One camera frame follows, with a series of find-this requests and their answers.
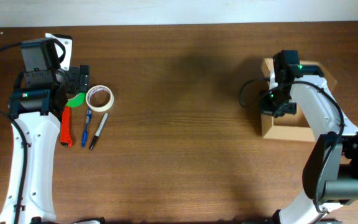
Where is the green tape roll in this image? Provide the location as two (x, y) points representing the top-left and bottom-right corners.
(65, 93), (86, 108)

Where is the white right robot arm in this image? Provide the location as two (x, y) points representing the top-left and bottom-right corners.
(259, 50), (358, 224)

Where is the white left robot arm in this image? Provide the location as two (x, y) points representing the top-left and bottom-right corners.
(0, 33), (90, 223)

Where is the blue pen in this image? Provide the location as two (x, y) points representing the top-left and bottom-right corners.
(81, 108), (92, 149)

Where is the beige masking tape roll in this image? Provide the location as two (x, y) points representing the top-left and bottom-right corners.
(85, 85), (114, 112)

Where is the brown cardboard box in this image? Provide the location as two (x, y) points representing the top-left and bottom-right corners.
(260, 58), (337, 142)

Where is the black marker pen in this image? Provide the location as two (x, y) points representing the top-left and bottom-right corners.
(89, 113), (109, 151)

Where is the red utility knife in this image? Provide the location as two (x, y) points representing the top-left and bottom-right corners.
(60, 106), (73, 147)

